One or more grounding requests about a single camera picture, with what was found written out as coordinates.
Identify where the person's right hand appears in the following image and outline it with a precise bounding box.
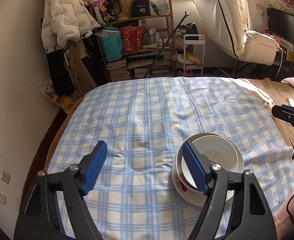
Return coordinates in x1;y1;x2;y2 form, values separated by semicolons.
273;189;294;239

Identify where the black computer monitor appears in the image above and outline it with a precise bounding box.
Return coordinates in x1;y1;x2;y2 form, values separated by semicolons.
267;8;294;45

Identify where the white puffer jacket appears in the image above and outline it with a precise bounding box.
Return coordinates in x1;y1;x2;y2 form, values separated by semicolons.
41;0;100;54

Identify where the black box marked 40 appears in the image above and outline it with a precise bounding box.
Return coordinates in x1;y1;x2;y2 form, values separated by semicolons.
132;0;151;17

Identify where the plain white bowl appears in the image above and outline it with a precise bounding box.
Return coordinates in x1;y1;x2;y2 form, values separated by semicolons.
171;132;245;208

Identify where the wall power socket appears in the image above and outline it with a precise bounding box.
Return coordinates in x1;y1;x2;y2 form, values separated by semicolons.
0;191;7;205
1;170;11;184

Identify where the green clothes pole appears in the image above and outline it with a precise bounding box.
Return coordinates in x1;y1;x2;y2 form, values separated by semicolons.
143;11;191;79

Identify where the white rolling cart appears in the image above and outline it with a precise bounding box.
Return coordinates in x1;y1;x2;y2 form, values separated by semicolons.
175;34;205;76

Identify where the blue white plaid tablecloth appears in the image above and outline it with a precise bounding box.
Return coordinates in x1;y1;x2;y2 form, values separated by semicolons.
48;77;294;239

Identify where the teal shopping bag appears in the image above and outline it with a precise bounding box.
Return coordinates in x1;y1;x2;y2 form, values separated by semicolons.
95;26;123;62

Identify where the wooden shelf unit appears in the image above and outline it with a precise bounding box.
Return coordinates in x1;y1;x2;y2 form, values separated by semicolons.
98;0;177;80

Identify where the brown blanket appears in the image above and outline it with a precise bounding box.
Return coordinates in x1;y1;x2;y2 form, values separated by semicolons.
235;78;294;147

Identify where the white folded mattress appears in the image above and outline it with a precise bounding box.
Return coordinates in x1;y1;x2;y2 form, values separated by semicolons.
193;0;280;66

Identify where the stack of books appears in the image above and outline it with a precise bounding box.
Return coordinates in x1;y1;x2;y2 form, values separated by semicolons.
106;58;131;82

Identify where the red patterned bag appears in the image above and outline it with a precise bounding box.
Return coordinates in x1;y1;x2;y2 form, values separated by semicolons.
120;26;145;53

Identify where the red patterned bowl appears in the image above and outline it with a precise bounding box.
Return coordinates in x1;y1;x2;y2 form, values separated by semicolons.
173;132;244;192

